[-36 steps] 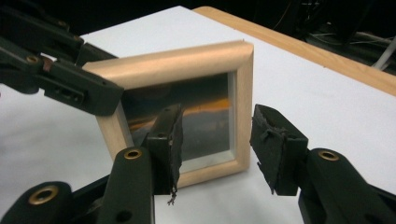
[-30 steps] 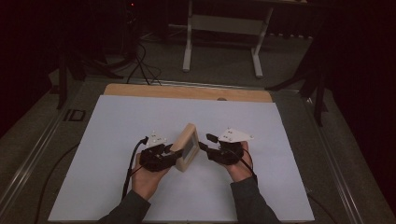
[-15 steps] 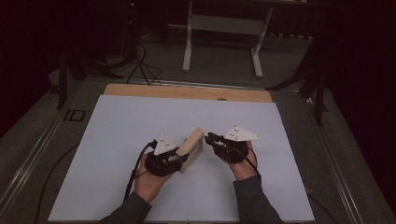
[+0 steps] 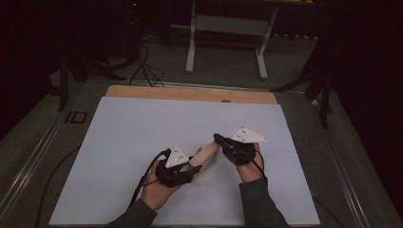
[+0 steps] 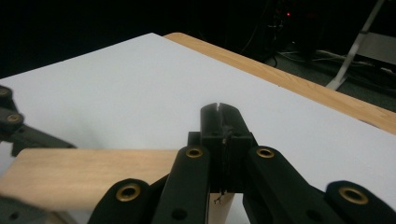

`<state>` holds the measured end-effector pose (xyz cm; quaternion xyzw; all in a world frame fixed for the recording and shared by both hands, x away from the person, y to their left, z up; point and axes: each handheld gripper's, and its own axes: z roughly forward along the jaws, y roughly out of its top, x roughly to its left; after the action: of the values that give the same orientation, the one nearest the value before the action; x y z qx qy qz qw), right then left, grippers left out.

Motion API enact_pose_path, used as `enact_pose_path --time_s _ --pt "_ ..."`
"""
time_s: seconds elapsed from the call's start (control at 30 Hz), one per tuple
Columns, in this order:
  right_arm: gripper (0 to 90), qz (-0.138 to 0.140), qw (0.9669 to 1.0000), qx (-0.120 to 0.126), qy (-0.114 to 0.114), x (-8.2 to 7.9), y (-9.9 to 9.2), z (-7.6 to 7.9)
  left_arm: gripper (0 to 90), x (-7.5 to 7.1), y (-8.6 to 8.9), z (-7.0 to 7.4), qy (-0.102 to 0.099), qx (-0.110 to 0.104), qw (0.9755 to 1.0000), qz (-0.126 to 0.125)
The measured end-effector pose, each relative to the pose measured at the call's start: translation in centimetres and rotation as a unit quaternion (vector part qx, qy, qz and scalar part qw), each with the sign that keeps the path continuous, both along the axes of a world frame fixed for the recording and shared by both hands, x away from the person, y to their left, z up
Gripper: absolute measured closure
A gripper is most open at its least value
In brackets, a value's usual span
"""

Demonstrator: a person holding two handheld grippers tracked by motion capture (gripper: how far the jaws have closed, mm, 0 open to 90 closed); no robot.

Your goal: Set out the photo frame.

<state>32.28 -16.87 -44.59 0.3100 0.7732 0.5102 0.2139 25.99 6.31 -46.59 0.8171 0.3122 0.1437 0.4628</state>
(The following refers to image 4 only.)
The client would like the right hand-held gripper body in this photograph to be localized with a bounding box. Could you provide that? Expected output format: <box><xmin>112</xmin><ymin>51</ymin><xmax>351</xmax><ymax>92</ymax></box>
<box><xmin>221</xmin><ymin>126</ymin><xmax>270</xmax><ymax>166</ymax></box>

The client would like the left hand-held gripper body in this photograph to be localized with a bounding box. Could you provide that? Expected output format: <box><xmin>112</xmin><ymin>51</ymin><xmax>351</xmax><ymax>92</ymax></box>
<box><xmin>154</xmin><ymin>143</ymin><xmax>195</xmax><ymax>189</ymax></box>

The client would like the square wooden board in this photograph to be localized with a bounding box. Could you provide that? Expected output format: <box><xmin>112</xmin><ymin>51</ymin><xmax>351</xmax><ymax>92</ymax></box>
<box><xmin>185</xmin><ymin>140</ymin><xmax>221</xmax><ymax>182</ymax></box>

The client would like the person's right hand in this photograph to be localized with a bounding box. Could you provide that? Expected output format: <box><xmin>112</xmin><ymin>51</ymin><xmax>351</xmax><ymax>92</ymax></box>
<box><xmin>235</xmin><ymin>142</ymin><xmax>266</xmax><ymax>184</ymax></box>

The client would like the person's left hand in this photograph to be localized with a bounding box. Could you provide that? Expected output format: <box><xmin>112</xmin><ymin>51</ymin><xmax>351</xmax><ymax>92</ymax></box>
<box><xmin>140</xmin><ymin>159</ymin><xmax>182</xmax><ymax>212</ymax></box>

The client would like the large white sheet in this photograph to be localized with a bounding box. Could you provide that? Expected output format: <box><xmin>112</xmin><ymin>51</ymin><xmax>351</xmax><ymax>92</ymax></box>
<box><xmin>48</xmin><ymin>96</ymin><xmax>321</xmax><ymax>227</ymax></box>

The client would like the black floor socket plate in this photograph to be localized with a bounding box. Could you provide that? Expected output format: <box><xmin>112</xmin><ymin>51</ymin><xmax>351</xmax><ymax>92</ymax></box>
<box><xmin>64</xmin><ymin>110</ymin><xmax>88</xmax><ymax>125</ymax></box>

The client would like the dark equipment rack red light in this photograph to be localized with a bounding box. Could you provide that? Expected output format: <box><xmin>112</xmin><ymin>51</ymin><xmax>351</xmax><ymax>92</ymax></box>
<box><xmin>123</xmin><ymin>0</ymin><xmax>144</xmax><ymax>63</ymax></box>

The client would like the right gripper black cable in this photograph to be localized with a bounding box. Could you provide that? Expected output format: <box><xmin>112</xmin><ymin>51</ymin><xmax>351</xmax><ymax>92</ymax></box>
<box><xmin>240</xmin><ymin>147</ymin><xmax>269</xmax><ymax>187</ymax></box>

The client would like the black floor cables bundle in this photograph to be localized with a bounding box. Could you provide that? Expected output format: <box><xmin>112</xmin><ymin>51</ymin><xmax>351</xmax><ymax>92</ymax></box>
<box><xmin>127</xmin><ymin>42</ymin><xmax>166</xmax><ymax>88</ymax></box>

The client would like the metal floor rail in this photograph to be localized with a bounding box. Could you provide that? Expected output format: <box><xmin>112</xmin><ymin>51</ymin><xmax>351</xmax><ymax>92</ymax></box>
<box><xmin>0</xmin><ymin>106</ymin><xmax>69</xmax><ymax>217</ymax></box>
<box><xmin>308</xmin><ymin>97</ymin><xmax>373</xmax><ymax>228</ymax></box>

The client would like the thin black floor cable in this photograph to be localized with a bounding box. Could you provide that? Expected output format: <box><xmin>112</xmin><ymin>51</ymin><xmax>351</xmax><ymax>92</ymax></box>
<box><xmin>311</xmin><ymin>195</ymin><xmax>345</xmax><ymax>228</ymax></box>
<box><xmin>33</xmin><ymin>144</ymin><xmax>83</xmax><ymax>228</ymax></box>

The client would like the white metal stand frame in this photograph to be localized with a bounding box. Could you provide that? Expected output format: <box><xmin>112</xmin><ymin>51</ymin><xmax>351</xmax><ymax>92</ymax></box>
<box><xmin>185</xmin><ymin>0</ymin><xmax>280</xmax><ymax>81</ymax></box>

